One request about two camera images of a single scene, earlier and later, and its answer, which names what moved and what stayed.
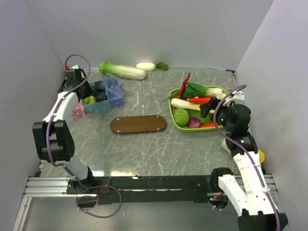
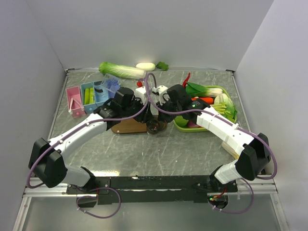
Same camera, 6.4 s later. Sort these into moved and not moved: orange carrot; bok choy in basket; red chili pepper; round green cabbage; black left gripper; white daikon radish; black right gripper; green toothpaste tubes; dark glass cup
Moved: black right gripper; black left gripper; dark glass cup
Not moved: white daikon radish; round green cabbage; green toothpaste tubes; bok choy in basket; red chili pepper; orange carrot
